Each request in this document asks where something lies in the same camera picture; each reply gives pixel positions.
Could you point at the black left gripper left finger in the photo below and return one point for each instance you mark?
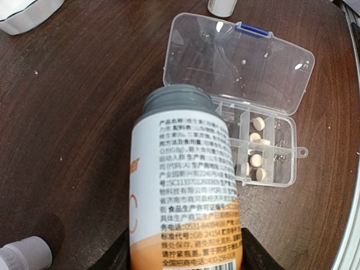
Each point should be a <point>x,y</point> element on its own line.
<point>118,255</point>

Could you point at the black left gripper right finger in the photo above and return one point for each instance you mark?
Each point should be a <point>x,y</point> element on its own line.
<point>255,256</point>

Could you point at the grey lid supplement bottle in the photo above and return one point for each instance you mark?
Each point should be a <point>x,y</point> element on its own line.
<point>184,211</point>

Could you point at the small white pill bottle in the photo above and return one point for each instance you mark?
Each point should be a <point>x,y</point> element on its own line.
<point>29,253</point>

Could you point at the clear plastic pill organizer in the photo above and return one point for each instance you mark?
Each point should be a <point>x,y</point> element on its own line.
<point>256,81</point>

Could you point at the white scalloped bowl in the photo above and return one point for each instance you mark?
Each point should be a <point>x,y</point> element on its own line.
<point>18,17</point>

